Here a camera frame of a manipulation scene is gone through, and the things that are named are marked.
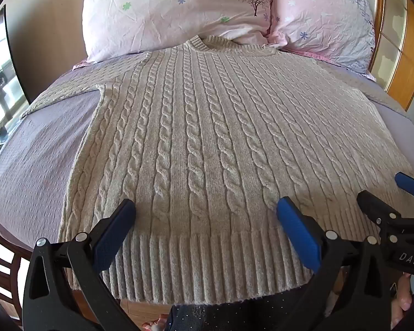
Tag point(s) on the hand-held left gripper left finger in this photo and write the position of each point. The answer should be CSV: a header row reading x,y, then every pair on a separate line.
x,y
114,226

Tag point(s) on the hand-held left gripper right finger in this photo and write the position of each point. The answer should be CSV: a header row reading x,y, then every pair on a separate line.
x,y
296,227

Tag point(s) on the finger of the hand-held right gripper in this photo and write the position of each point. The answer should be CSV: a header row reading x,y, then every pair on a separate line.
x,y
374,204
411,183

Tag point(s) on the person's right hand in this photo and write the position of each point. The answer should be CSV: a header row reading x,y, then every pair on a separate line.
x,y
402,300

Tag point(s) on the purple bed sheet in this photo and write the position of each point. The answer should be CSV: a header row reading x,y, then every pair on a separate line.
x,y
38,165

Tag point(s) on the person's dark sparkly pants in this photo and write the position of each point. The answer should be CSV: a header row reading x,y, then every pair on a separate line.
x,y
248,313

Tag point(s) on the person's bare foot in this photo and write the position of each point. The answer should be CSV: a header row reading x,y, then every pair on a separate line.
x,y
155,326

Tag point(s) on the dark wooden chair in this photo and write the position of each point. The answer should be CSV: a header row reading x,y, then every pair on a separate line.
x,y
1,258

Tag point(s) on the wooden headboard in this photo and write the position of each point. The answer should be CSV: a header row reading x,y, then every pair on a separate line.
x,y
393,31

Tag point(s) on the glass window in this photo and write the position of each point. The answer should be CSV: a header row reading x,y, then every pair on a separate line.
x,y
0,86

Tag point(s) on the pink flower print pillow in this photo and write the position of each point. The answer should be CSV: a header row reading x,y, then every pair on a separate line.
x,y
317,17

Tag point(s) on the pink tree print pillow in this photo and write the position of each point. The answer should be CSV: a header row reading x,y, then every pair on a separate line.
x,y
165,10

